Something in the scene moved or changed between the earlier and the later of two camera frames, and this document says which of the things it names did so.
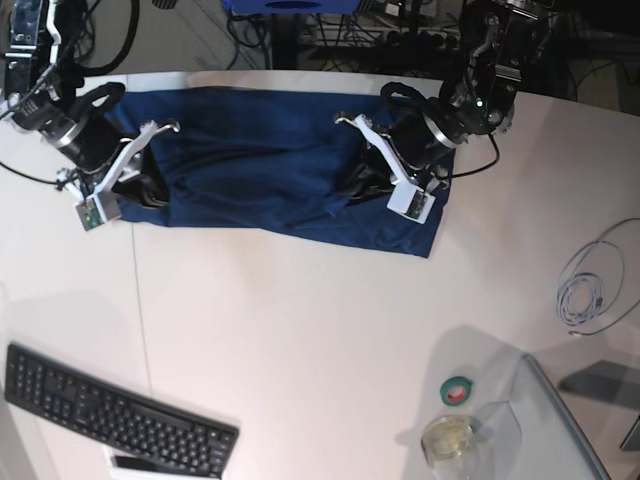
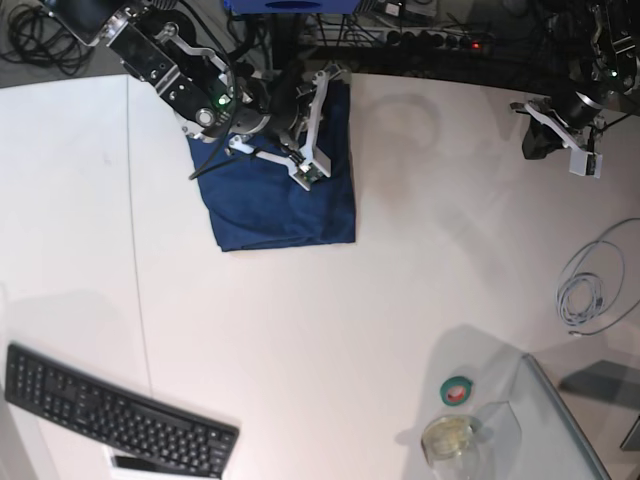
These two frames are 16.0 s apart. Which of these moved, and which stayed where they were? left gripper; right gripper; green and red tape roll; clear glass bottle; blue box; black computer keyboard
Moved: left gripper; right gripper
Stayed: black computer keyboard; clear glass bottle; green and red tape roll; blue box
